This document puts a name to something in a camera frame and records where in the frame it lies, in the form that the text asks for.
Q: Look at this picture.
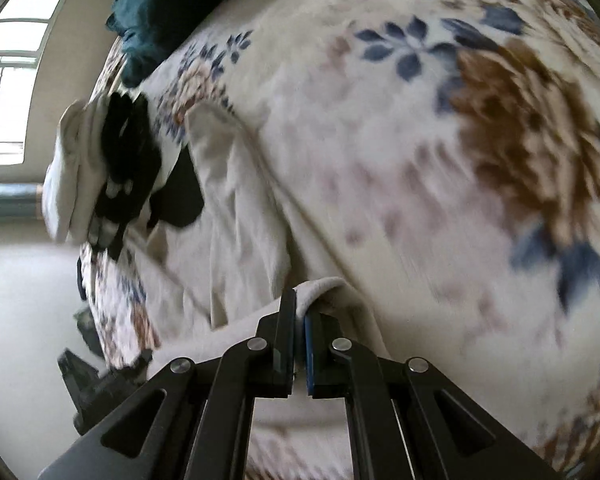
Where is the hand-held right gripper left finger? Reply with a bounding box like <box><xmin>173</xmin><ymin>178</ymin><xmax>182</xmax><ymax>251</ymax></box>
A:
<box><xmin>37</xmin><ymin>288</ymin><xmax>299</xmax><ymax>480</ymax></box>

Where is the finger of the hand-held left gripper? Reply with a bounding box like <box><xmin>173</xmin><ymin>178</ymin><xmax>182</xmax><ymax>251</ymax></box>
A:
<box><xmin>147</xmin><ymin>159</ymin><xmax>206</xmax><ymax>232</ymax></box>

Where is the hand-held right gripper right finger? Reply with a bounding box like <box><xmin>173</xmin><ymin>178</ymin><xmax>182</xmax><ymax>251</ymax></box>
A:
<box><xmin>304</xmin><ymin>309</ymin><xmax>564</xmax><ymax>480</ymax></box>

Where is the cream cloth garment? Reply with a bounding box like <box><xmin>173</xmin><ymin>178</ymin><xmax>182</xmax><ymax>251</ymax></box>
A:
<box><xmin>142</xmin><ymin>102</ymin><xmax>383</xmax><ymax>361</ymax></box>

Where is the grey window ledge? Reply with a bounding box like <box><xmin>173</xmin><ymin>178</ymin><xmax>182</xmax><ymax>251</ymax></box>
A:
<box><xmin>0</xmin><ymin>183</ymin><xmax>49</xmax><ymax>222</ymax></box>

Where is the bright window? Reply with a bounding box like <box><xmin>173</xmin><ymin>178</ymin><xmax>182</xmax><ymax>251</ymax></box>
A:
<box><xmin>0</xmin><ymin>0</ymin><xmax>72</xmax><ymax>167</ymax></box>

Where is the dark teal cloth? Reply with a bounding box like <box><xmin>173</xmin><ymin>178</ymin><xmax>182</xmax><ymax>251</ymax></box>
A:
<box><xmin>106</xmin><ymin>0</ymin><xmax>276</xmax><ymax>88</ymax></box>

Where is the floral printed blanket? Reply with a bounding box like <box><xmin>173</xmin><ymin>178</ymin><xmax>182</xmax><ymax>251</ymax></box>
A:
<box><xmin>76</xmin><ymin>0</ymin><xmax>600</xmax><ymax>480</ymax></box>

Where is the black angular object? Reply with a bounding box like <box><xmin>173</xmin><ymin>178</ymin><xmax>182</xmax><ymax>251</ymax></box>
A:
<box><xmin>56</xmin><ymin>309</ymin><xmax>153</xmax><ymax>436</ymax></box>

